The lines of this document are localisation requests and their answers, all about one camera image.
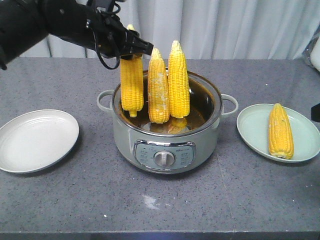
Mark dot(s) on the light green plate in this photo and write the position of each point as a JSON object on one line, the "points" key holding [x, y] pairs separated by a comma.
{"points": [[253, 124]]}

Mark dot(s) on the corn cob pale patchy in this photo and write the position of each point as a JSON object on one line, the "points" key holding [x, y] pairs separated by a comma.
{"points": [[157, 89]]}

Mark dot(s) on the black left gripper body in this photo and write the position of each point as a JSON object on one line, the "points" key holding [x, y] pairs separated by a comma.
{"points": [[106, 34]]}

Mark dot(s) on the cream white plate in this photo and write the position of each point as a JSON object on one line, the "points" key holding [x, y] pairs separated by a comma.
{"points": [[37, 140]]}

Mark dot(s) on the white pleated curtain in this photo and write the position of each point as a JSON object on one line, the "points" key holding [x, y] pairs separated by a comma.
{"points": [[226, 29]]}

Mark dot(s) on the white rice cooker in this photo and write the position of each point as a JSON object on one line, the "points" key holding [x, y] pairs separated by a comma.
{"points": [[311, 54]]}

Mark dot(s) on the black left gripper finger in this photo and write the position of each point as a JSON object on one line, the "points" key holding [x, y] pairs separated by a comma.
{"points": [[144, 47], [130, 56]]}

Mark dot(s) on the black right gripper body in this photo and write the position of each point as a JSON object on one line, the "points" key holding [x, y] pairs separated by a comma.
{"points": [[315, 113]]}

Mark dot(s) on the corn cob tall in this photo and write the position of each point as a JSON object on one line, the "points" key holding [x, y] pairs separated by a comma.
{"points": [[178, 82]]}

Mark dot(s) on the green electric cooking pot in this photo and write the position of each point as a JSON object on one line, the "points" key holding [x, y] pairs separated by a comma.
{"points": [[178, 145]]}

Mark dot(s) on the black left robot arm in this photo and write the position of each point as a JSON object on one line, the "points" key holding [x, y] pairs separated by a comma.
{"points": [[24, 23]]}

